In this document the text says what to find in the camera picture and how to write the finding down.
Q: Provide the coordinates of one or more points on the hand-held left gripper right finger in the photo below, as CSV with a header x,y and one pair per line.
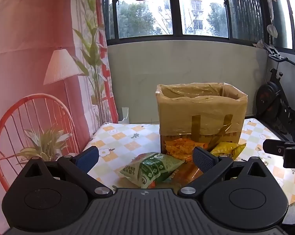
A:
x,y
203,160

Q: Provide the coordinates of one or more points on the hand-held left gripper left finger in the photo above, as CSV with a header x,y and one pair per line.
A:
x,y
88,155

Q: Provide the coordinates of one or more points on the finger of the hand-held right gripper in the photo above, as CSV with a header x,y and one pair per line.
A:
x,y
274,148

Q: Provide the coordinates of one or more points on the brown paper bag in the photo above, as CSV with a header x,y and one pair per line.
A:
x,y
198,112

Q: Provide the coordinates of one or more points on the orange bread packet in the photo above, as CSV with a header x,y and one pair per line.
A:
x,y
186,173

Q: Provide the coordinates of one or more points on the yellow snack packet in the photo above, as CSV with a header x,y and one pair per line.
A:
x,y
228,149

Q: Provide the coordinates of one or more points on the orange printed snack packet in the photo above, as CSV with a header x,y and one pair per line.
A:
x,y
179,148

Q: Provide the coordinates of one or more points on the black exercise bike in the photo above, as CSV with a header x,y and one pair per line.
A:
x,y
272,100

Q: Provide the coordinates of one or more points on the green snack packet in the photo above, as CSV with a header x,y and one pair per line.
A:
x,y
152,169

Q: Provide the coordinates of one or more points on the white hanging ornament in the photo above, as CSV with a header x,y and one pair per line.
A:
x,y
272,30

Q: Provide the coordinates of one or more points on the printed backdrop cloth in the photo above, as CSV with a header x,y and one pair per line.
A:
x,y
27,29

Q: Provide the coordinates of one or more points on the black framed window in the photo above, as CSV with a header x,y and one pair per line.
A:
x,y
147,12

